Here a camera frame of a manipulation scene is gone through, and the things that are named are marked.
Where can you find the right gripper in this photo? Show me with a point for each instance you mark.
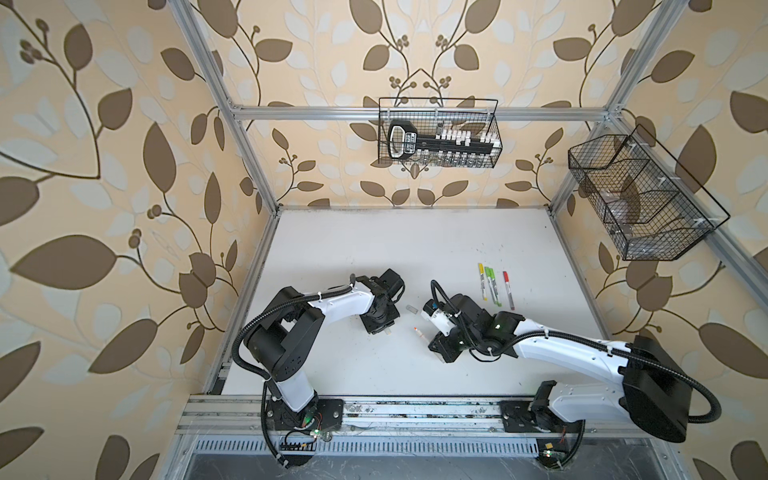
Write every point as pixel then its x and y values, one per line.
pixel 439 344

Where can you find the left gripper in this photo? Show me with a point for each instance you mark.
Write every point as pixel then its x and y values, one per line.
pixel 376 327

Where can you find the green white pen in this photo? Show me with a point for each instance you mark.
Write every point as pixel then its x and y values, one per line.
pixel 492 295

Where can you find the white pen with black print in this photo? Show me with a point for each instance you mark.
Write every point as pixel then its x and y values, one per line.
pixel 483 288

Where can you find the red white pen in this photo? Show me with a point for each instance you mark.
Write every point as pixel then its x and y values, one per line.
pixel 509 294

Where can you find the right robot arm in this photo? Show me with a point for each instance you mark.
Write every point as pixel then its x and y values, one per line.
pixel 633 382

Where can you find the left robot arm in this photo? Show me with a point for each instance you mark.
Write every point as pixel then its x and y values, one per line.
pixel 276 344

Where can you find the black tool with sockets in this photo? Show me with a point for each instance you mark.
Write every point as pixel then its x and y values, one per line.
pixel 404 141

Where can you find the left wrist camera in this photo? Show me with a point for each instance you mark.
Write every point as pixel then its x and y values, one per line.
pixel 393 284

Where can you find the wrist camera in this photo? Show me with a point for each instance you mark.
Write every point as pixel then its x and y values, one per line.
pixel 393 284
pixel 438 314

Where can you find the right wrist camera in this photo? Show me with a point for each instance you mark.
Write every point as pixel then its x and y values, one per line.
pixel 438 314

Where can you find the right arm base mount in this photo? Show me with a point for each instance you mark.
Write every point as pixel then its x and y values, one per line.
pixel 520 416

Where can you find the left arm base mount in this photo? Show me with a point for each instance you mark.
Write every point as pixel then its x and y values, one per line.
pixel 319 415

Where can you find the rear wire basket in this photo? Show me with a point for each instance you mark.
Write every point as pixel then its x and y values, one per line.
pixel 477 115

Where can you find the side wire basket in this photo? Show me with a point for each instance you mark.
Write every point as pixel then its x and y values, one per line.
pixel 653 207

